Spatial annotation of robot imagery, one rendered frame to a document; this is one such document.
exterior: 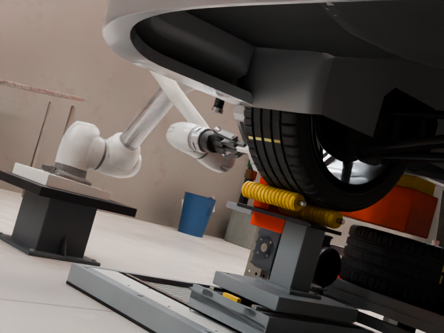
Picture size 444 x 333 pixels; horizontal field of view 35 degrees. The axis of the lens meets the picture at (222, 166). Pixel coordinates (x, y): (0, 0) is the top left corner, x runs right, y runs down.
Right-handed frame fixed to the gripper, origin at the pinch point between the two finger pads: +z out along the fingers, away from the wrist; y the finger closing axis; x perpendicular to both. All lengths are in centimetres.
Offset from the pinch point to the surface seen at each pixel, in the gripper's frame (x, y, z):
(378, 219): 39, -52, 12
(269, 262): 5, -57, -17
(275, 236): 12, -49, -17
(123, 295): -54, -27, -17
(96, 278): -53, -27, -35
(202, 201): 185, -227, -360
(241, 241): 215, -299, -366
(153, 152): 180, -174, -405
